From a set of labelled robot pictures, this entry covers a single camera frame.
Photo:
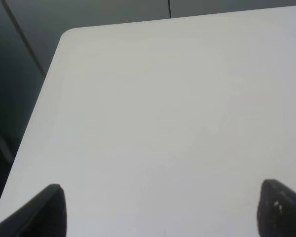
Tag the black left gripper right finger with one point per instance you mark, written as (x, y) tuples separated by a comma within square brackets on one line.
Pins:
[(276, 213)]

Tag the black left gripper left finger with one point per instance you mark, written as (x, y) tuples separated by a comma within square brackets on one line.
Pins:
[(45, 215)]

